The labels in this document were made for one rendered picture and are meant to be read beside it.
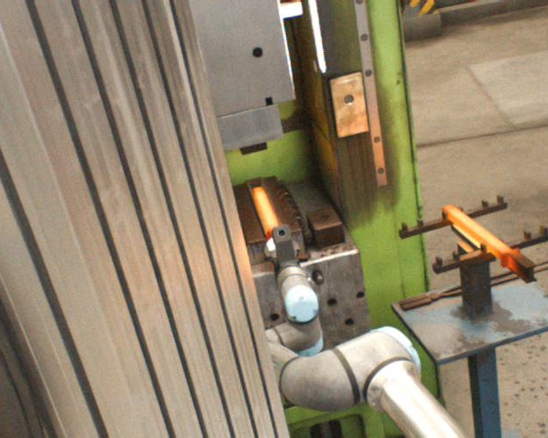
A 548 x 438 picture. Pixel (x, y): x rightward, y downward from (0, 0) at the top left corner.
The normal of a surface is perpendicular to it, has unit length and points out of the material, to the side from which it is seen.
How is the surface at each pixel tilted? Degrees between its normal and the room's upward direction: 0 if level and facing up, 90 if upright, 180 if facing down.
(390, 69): 90
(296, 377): 50
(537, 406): 0
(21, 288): 90
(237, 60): 90
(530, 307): 0
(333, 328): 90
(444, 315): 0
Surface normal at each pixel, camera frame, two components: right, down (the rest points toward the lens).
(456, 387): -0.18, -0.88
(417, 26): -0.02, 0.46
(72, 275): -0.28, 0.48
